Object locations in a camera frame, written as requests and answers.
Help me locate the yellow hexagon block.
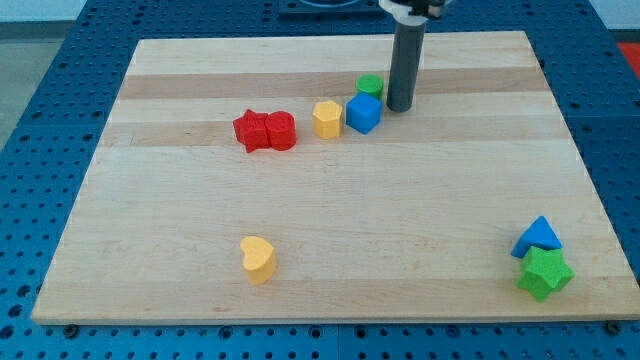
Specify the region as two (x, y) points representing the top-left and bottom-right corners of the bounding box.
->
(312, 100), (343, 139)

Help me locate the blue cube block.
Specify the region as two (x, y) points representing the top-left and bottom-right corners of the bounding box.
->
(346, 93), (382, 134)

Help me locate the red cylinder block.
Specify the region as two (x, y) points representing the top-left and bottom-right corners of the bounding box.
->
(265, 111), (297, 151)

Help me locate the wooden board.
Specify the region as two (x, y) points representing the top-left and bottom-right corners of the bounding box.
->
(31, 31), (639, 325)

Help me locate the red star block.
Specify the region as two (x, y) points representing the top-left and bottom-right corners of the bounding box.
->
(233, 109), (271, 153)

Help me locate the yellow heart block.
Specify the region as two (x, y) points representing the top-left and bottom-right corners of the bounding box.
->
(240, 236), (278, 286)

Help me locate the green cylinder block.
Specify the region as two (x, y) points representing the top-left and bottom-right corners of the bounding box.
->
(355, 74), (384, 100)

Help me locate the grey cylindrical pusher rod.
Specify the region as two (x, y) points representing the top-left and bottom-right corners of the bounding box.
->
(386, 22), (426, 113)

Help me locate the blue triangle block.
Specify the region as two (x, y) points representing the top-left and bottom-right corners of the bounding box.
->
(511, 216), (563, 258)

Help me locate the green star block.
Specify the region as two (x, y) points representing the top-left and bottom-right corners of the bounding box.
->
(516, 246), (575, 302)

